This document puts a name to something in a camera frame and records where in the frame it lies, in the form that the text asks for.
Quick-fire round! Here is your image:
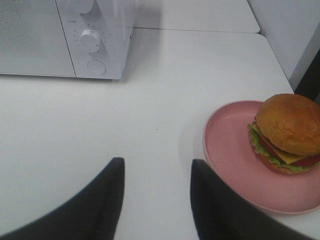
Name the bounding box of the burger with lettuce and cheese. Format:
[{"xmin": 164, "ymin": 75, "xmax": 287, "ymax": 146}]
[{"xmin": 247, "ymin": 93, "xmax": 320, "ymax": 175}]

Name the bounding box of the white microwave door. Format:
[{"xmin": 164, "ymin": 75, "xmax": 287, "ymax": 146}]
[{"xmin": 0, "ymin": 0, "xmax": 75, "ymax": 77}]

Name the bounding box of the round white door button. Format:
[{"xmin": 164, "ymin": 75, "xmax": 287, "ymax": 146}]
[{"xmin": 87, "ymin": 60, "xmax": 106, "ymax": 76}]

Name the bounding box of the upper white microwave knob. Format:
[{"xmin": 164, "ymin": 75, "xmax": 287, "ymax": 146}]
[{"xmin": 77, "ymin": 0, "xmax": 96, "ymax": 14}]

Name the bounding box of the white microwave oven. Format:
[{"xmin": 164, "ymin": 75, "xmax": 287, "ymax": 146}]
[{"xmin": 0, "ymin": 0, "xmax": 136, "ymax": 80}]

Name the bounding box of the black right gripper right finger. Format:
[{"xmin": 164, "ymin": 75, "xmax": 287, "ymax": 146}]
[{"xmin": 190, "ymin": 159, "xmax": 311, "ymax": 240}]

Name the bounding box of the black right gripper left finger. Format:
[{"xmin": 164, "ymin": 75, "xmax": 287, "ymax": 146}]
[{"xmin": 1, "ymin": 157, "xmax": 125, "ymax": 240}]

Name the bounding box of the white microwave knob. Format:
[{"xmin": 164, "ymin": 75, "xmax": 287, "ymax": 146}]
[
  {"xmin": 77, "ymin": 0, "xmax": 96, "ymax": 14},
  {"xmin": 78, "ymin": 29, "xmax": 102, "ymax": 54}
]

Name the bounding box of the pink round plate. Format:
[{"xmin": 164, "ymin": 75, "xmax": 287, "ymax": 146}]
[{"xmin": 202, "ymin": 100, "xmax": 320, "ymax": 215}]

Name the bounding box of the lower white microwave knob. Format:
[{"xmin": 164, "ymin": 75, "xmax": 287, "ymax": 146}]
[{"xmin": 78, "ymin": 29, "xmax": 102, "ymax": 54}]

